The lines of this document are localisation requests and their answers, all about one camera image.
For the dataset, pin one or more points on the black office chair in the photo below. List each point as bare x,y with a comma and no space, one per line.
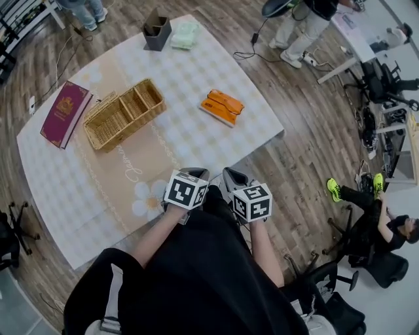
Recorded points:
8,239
376,85

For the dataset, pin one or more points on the person's right forearm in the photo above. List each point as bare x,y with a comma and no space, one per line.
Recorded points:
266,255

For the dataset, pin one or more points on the black oval backpack shell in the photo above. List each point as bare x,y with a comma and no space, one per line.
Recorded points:
276,7

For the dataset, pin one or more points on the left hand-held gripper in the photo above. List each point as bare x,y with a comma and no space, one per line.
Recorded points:
183,193

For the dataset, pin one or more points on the maroon book with gold print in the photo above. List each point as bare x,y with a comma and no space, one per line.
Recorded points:
63,114

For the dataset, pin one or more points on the person's black clothing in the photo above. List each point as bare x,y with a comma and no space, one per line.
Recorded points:
203,281

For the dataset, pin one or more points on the neon yellow sneaker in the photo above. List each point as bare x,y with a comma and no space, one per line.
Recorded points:
334,189
378,184

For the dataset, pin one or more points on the white desk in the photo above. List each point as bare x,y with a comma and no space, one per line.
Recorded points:
357,39

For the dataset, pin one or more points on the light green cloth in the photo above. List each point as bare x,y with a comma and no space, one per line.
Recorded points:
184,36

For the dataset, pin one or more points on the orange packet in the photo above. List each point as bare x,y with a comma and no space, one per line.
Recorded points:
222,106

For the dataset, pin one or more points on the wicker basket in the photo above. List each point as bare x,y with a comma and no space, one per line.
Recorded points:
98,137

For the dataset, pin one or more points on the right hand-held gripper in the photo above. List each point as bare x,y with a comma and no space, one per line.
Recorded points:
255,204

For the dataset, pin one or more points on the dark grey pen holder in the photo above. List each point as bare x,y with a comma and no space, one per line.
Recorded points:
157,37

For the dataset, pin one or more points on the person's left forearm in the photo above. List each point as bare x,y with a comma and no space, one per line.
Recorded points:
157,239

